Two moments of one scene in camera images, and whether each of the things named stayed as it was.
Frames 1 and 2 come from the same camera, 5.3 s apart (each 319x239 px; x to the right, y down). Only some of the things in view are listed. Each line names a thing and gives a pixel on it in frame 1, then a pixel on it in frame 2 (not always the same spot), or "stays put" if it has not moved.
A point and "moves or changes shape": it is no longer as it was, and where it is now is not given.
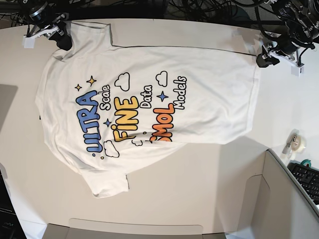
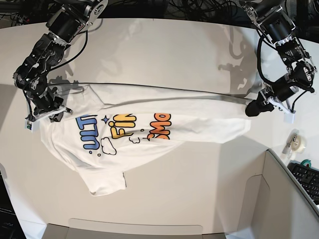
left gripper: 53,30 -> 45,106
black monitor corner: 10,226 stays put
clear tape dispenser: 295,143 stays put
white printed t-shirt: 106,108 moves or changes shape
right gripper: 271,48 -> 278,92
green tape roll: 306,161 stays put
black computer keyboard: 308,178 stays put
